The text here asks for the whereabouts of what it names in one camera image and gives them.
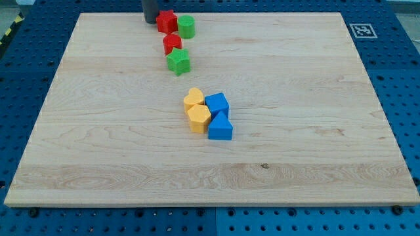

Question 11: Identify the red cylinder block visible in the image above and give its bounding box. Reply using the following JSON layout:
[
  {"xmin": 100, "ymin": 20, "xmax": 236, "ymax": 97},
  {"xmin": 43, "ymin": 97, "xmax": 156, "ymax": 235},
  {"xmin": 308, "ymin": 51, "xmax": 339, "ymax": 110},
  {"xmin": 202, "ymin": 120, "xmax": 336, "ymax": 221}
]
[{"xmin": 163, "ymin": 34, "xmax": 182, "ymax": 55}]

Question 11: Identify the yellow hexagon block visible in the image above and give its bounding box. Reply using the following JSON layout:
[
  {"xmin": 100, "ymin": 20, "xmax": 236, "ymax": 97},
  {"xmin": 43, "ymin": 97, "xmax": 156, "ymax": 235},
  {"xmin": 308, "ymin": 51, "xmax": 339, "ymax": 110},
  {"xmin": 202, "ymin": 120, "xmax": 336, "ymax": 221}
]
[{"xmin": 187, "ymin": 104, "xmax": 211, "ymax": 134}]

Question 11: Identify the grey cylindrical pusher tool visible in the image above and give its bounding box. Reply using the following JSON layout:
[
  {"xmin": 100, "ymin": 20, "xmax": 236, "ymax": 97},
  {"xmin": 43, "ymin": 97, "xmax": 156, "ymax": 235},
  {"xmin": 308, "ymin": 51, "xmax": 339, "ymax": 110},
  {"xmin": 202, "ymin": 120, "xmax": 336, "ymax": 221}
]
[{"xmin": 141, "ymin": 0, "xmax": 159, "ymax": 24}]

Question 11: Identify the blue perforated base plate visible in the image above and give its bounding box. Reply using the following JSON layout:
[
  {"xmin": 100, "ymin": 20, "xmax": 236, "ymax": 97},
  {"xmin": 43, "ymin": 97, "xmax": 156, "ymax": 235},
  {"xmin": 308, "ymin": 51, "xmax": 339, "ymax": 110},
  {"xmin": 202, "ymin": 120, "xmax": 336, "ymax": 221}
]
[{"xmin": 1, "ymin": 1, "xmax": 419, "ymax": 235}]

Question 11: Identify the blue cube block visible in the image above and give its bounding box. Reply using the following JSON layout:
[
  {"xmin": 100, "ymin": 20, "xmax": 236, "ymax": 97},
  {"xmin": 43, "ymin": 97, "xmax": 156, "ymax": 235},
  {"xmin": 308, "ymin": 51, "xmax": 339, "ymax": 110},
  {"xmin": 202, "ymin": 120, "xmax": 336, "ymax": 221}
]
[{"xmin": 205, "ymin": 92, "xmax": 230, "ymax": 119}]

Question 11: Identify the blue triangle block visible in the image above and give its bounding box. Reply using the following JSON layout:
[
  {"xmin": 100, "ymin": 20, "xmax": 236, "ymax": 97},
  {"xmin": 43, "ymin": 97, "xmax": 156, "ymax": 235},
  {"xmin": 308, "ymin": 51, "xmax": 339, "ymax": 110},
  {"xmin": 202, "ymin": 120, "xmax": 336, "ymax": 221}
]
[{"xmin": 208, "ymin": 112, "xmax": 233, "ymax": 140}]

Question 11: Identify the yellow heart block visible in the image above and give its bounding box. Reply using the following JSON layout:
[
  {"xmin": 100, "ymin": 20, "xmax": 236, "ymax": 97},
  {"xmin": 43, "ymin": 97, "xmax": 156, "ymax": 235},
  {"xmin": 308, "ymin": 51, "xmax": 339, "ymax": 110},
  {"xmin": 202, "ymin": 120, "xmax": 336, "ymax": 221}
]
[{"xmin": 183, "ymin": 87, "xmax": 205, "ymax": 113}]

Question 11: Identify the green star block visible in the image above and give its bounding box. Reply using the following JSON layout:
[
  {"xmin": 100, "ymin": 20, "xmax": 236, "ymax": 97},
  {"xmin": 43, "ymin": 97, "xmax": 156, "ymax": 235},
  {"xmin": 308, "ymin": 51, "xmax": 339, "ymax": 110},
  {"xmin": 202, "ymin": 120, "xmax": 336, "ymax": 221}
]
[{"xmin": 166, "ymin": 48, "xmax": 191, "ymax": 76}]

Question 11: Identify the light wooden board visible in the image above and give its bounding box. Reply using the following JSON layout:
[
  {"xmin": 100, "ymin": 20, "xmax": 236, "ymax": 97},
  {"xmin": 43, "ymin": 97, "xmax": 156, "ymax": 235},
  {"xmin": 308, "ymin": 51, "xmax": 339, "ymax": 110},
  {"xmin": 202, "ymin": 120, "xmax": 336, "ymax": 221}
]
[{"xmin": 5, "ymin": 12, "xmax": 419, "ymax": 208}]

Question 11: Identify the green cylinder block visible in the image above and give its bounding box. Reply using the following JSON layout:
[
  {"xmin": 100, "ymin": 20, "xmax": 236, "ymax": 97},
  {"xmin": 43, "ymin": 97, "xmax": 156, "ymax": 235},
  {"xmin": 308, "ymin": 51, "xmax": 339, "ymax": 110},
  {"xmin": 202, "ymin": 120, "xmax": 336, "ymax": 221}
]
[{"xmin": 177, "ymin": 15, "xmax": 196, "ymax": 39}]

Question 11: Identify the red star block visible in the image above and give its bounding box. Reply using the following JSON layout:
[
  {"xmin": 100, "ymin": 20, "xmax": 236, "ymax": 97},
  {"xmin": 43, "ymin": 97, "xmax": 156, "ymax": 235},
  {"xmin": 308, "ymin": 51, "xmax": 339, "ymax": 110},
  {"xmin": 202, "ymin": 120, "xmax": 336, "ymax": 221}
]
[{"xmin": 156, "ymin": 10, "xmax": 178, "ymax": 34}]

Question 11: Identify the white fiducial marker tag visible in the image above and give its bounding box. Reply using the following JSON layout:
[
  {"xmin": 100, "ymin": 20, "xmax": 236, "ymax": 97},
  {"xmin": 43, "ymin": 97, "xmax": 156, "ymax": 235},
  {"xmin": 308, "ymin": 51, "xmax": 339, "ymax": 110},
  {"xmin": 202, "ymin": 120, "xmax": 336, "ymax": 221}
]
[{"xmin": 349, "ymin": 23, "xmax": 377, "ymax": 39}]

